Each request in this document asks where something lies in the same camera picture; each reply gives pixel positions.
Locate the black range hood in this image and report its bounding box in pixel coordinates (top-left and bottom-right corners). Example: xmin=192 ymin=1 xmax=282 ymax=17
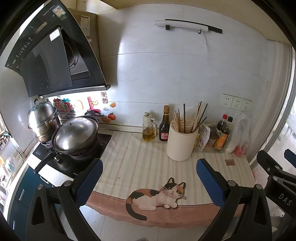
xmin=5 ymin=1 xmax=110 ymax=97

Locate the right wall socket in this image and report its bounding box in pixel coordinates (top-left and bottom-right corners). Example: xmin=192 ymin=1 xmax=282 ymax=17
xmin=240 ymin=99 xmax=252 ymax=112

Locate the middle wall socket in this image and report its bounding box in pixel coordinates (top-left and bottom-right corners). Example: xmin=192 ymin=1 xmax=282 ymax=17
xmin=230 ymin=96 xmax=244 ymax=110

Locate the striped cat table mat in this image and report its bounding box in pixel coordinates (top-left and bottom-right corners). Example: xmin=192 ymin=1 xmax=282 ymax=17
xmin=87 ymin=132 xmax=255 ymax=228

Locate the white paper packet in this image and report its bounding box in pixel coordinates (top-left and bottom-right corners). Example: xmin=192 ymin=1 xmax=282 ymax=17
xmin=199 ymin=124 xmax=211 ymax=147

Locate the cream utensil holder block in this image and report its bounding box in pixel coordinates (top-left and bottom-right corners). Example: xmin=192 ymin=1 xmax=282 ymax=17
xmin=166 ymin=118 xmax=198 ymax=161

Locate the wall socket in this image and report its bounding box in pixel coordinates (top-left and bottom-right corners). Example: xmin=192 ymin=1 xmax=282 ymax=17
xmin=240 ymin=99 xmax=252 ymax=112
xmin=219 ymin=93 xmax=234 ymax=108
xmin=230 ymin=96 xmax=244 ymax=110

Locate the black induction cooktop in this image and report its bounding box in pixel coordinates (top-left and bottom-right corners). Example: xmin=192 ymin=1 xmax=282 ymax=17
xmin=33 ymin=133 xmax=111 ymax=178

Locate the glass oil dispenser bottle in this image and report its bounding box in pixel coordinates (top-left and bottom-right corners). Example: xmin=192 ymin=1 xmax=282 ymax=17
xmin=142 ymin=112 xmax=157 ymax=141

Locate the red cap sauce bottle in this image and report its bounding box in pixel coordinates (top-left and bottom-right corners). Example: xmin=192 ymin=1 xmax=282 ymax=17
xmin=215 ymin=114 xmax=228 ymax=134

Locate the wall mounted rail rack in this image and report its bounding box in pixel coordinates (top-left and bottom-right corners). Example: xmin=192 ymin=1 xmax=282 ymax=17
xmin=154 ymin=19 xmax=223 ymax=34

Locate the left wall socket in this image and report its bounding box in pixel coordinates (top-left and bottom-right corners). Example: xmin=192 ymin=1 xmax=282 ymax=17
xmin=219 ymin=93 xmax=234 ymax=108

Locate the black cap sauce bottle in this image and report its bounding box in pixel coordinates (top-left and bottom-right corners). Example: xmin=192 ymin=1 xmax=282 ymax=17
xmin=214 ymin=116 xmax=233 ymax=150

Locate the blue kitchen cabinet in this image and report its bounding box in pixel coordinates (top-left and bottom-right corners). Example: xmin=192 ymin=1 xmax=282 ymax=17
xmin=9 ymin=167 xmax=55 ymax=240

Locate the steel wok with lid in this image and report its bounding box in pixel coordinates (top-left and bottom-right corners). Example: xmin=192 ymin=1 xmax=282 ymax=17
xmin=33 ymin=115 xmax=100 ymax=174

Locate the dark soy sauce bottle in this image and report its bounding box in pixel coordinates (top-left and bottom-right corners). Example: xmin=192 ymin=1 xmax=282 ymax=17
xmin=159 ymin=105 xmax=170 ymax=142

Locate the brown lid spice jar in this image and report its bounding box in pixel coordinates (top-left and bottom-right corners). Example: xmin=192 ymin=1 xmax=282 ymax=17
xmin=206 ymin=131 xmax=218 ymax=148

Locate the black chopstick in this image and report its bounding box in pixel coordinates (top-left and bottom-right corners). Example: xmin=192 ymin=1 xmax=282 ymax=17
xmin=183 ymin=103 xmax=186 ymax=133
xmin=193 ymin=116 xmax=207 ymax=132
xmin=198 ymin=103 xmax=208 ymax=124

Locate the steel steamer pot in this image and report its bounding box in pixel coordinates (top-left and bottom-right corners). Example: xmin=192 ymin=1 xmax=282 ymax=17
xmin=28 ymin=98 xmax=61 ymax=143

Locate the clear plastic organizer tray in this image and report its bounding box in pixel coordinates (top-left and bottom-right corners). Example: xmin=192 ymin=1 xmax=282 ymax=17
xmin=193 ymin=123 xmax=231 ymax=153

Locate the plastic bag with red item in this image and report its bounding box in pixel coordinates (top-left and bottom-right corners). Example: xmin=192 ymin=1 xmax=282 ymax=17
xmin=225 ymin=113 xmax=251 ymax=157

